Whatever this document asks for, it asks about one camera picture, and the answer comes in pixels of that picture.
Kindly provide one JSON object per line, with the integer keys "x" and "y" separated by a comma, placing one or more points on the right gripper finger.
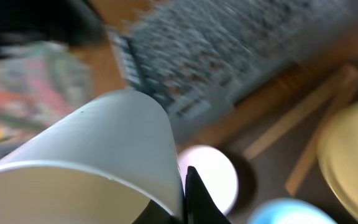
{"x": 200, "y": 208}

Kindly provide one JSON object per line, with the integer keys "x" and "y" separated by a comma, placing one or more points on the pink round bowl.
{"x": 216, "y": 171}

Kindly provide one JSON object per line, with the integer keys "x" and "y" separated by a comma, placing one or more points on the light blue round bowl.
{"x": 289, "y": 211}

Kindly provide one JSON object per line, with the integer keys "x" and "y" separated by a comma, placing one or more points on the white paper cup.
{"x": 103, "y": 163}

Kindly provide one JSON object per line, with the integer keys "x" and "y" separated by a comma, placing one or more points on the yellow round plate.
{"x": 338, "y": 157}

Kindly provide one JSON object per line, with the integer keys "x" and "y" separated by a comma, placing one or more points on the wooden chopstick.
{"x": 342, "y": 97}
{"x": 342, "y": 79}

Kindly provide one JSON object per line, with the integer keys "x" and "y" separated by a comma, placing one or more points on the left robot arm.
{"x": 74, "y": 22}

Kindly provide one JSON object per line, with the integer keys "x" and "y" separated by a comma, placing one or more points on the dark brown serving tray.
{"x": 263, "y": 177}

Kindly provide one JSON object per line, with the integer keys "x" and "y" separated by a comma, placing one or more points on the grey plastic dish rack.
{"x": 199, "y": 58}

